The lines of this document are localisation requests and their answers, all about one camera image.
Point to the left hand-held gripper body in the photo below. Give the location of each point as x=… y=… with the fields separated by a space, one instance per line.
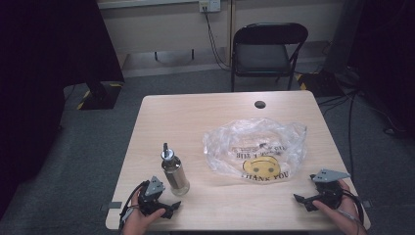
x=152 y=191

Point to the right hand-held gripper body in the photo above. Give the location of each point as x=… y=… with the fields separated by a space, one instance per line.
x=329 y=192

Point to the person's right hand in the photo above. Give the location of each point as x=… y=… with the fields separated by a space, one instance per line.
x=347 y=215

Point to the person's left hand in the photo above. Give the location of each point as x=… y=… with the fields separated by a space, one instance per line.
x=137 y=222

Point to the glass oil bottle metal spout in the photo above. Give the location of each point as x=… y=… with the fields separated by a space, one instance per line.
x=175 y=176

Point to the grey table edge tab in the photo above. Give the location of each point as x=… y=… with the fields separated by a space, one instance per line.
x=367 y=204
x=111 y=205

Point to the clear plastic bag yellow smiley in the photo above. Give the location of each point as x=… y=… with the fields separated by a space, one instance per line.
x=257 y=147

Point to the black stand base yellow stripes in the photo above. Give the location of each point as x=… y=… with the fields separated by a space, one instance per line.
x=319 y=83
x=101 y=96

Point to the black curtain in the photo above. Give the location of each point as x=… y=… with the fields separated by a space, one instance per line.
x=388 y=58
x=42 y=81

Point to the black folding chair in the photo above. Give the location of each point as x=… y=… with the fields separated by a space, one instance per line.
x=262 y=55

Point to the white wall outlet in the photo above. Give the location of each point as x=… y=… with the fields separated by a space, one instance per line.
x=209 y=5

